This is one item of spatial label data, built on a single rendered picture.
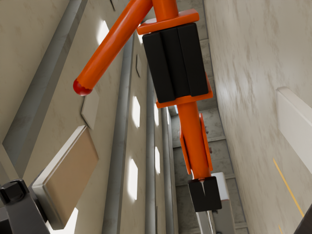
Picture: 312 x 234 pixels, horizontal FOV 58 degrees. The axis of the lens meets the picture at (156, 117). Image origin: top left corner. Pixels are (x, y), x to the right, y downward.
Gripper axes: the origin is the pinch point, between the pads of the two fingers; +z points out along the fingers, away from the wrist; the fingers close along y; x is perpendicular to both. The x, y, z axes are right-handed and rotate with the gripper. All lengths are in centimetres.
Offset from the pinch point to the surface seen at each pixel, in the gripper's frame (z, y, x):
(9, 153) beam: 285, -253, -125
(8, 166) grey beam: 197, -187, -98
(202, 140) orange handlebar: 12.2, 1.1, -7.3
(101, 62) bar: 13.6, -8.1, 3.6
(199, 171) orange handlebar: 11.5, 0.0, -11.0
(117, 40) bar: 13.6, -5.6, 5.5
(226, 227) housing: 11.5, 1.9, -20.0
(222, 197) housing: 12.2, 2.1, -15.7
